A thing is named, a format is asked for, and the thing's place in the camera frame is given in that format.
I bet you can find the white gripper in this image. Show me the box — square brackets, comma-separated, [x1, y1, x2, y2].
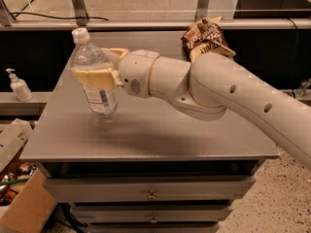
[75, 48, 159, 98]

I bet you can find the clear bottle with blue label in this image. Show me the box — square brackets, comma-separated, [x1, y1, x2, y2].
[70, 28, 118, 117]

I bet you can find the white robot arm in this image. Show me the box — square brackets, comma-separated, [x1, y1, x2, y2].
[72, 49, 311, 170]

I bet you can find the white pump dispenser bottle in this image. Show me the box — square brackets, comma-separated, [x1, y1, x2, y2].
[6, 68, 33, 102]

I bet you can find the silver drink can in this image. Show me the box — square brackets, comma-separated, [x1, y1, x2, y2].
[72, 52, 77, 65]

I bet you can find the brown and cream snack bag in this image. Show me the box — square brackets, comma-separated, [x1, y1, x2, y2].
[182, 17, 235, 62]

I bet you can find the grey drawer cabinet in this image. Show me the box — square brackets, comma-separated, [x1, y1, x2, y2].
[19, 30, 280, 233]

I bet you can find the top grey drawer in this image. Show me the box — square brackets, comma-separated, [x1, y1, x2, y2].
[44, 176, 256, 203]

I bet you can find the grey drawer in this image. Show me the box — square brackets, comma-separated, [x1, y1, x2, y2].
[72, 204, 232, 223]
[44, 176, 256, 203]

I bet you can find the middle grey drawer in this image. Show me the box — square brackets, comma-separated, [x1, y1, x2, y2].
[72, 204, 232, 223]

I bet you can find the brown cardboard box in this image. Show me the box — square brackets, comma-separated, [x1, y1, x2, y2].
[0, 118, 56, 233]

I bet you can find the black cable on floor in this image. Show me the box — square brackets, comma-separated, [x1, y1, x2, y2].
[9, 11, 110, 22]

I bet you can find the grey metal railing frame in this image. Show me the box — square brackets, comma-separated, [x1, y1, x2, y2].
[0, 0, 311, 31]

